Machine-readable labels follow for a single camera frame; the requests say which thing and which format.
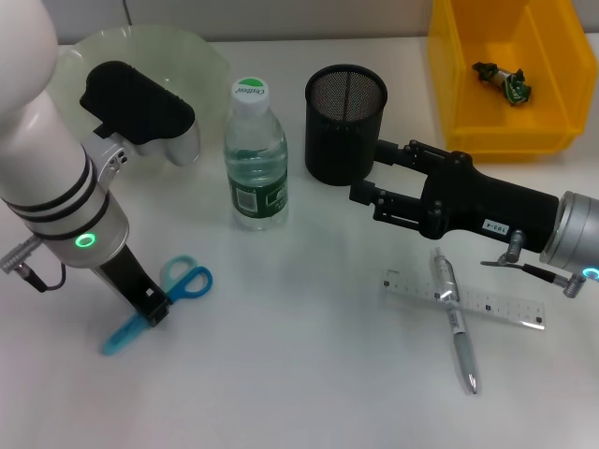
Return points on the blue capped scissors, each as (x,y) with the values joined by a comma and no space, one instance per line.
(194,283)

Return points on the yellow plastic bin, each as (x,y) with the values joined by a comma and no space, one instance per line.
(515,131)

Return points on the black mesh pen holder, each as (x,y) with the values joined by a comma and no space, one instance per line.
(341,140)

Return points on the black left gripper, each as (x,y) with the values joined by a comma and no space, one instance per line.
(131,280)

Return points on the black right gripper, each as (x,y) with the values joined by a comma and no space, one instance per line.
(482,208)

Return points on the clear green label water bottle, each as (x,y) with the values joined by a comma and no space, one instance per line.
(255,163)

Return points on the green plastic wrapper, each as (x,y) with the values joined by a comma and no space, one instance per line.
(510,86)

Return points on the pale green glass fruit plate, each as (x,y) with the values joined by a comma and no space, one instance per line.
(187,61)

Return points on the transparent plastic ruler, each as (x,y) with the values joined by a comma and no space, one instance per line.
(496,306)

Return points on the silver ballpoint pen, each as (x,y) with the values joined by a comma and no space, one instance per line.
(461,337)

